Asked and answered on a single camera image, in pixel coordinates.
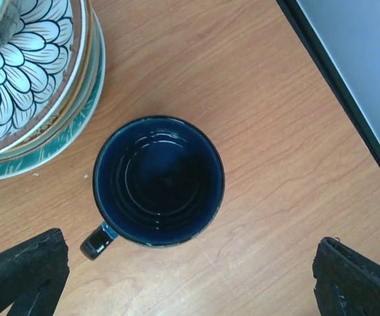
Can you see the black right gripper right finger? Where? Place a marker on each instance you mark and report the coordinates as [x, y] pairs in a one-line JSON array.
[[347, 283]]

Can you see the dark blue ceramic mug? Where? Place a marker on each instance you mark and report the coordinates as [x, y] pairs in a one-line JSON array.
[[158, 182]]

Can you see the black enclosure frame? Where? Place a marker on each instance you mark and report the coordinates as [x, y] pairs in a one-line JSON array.
[[343, 39]]

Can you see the white floral pattern plate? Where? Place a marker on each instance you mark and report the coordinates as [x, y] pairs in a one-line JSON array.
[[42, 65]]

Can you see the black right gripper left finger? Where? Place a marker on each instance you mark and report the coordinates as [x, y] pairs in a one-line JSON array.
[[33, 274]]

